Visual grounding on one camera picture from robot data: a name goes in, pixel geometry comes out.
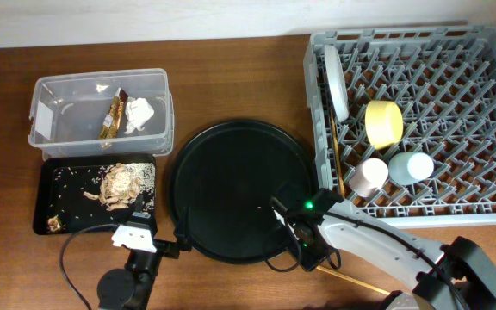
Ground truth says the pink cup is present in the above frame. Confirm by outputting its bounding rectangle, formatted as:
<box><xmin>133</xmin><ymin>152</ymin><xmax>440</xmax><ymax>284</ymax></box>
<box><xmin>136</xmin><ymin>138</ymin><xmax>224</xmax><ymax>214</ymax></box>
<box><xmin>348</xmin><ymin>158</ymin><xmax>389</xmax><ymax>198</ymax></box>

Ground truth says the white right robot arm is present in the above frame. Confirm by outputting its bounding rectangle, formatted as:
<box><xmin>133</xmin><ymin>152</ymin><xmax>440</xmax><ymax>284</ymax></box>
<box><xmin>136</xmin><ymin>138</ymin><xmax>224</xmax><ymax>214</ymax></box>
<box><xmin>276</xmin><ymin>189</ymin><xmax>496</xmax><ymax>309</ymax></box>

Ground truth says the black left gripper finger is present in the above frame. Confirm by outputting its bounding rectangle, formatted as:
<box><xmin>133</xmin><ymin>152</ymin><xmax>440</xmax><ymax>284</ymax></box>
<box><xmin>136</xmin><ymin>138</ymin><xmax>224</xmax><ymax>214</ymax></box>
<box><xmin>173</xmin><ymin>208</ymin><xmax>192</xmax><ymax>254</ymax></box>
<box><xmin>129</xmin><ymin>195</ymin><xmax>149</xmax><ymax>227</ymax></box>

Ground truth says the gold snack wrapper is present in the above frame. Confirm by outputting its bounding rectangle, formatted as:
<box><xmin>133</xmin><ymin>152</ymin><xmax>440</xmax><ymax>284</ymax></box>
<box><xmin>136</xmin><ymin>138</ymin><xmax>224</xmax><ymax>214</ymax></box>
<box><xmin>99</xmin><ymin>88</ymin><xmax>128</xmax><ymax>140</ymax></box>

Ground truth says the food scraps pile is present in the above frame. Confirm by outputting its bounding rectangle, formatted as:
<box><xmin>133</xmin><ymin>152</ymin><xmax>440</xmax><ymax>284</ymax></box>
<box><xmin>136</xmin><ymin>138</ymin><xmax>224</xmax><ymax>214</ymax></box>
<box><xmin>45</xmin><ymin>163</ymin><xmax>155</xmax><ymax>234</ymax></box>

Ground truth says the white tissue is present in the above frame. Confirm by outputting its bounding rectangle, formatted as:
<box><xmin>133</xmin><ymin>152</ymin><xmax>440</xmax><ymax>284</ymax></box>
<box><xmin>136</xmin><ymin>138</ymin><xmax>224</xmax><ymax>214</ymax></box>
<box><xmin>125</xmin><ymin>97</ymin><xmax>154</xmax><ymax>134</ymax></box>

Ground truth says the clear plastic waste bin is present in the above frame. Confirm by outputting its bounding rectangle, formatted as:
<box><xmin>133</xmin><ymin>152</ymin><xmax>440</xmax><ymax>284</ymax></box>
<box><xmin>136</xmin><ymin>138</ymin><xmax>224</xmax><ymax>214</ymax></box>
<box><xmin>28</xmin><ymin>68</ymin><xmax>175</xmax><ymax>158</ymax></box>

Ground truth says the black rectangular waste tray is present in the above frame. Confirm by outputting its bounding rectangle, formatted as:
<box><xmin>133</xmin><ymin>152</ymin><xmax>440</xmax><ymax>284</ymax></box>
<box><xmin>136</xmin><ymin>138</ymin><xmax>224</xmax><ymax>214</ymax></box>
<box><xmin>33</xmin><ymin>154</ymin><xmax>156</xmax><ymax>235</ymax></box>

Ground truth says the yellow bowl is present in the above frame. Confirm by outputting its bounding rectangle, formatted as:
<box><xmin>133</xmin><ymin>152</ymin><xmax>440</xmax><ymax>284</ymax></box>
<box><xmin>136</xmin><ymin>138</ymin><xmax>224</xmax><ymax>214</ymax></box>
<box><xmin>365</xmin><ymin>100</ymin><xmax>404</xmax><ymax>150</ymax></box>

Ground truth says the grey plastic dishwasher rack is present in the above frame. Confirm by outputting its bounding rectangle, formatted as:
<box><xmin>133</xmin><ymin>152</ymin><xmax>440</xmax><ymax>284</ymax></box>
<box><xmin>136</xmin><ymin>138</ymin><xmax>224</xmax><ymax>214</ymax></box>
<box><xmin>303</xmin><ymin>26</ymin><xmax>496</xmax><ymax>228</ymax></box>

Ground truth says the black object at bottom edge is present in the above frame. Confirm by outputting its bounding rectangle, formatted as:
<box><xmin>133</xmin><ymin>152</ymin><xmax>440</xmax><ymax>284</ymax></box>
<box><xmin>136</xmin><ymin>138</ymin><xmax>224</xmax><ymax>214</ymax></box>
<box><xmin>378</xmin><ymin>290</ymin><xmax>419</xmax><ymax>310</ymax></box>

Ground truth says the light blue cup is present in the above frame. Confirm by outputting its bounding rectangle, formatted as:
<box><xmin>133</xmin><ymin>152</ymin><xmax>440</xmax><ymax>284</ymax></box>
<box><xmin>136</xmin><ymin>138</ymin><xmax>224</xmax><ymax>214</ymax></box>
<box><xmin>388</xmin><ymin>152</ymin><xmax>434</xmax><ymax>185</ymax></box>

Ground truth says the round black serving tray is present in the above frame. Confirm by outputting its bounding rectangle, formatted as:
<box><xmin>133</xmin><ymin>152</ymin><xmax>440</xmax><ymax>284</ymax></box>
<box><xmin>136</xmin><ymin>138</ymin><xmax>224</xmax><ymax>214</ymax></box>
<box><xmin>167</xmin><ymin>120</ymin><xmax>318</xmax><ymax>264</ymax></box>

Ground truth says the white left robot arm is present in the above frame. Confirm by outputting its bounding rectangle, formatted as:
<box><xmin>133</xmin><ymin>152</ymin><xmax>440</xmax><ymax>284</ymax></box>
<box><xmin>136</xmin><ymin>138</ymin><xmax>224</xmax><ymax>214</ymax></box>
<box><xmin>97</xmin><ymin>208</ymin><xmax>192</xmax><ymax>310</ymax></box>

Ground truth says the grey ceramic plate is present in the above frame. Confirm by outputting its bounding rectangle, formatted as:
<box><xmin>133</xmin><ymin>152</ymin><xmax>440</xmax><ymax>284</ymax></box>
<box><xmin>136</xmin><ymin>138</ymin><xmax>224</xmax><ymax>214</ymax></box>
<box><xmin>324</xmin><ymin>46</ymin><xmax>350</xmax><ymax>122</ymax></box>

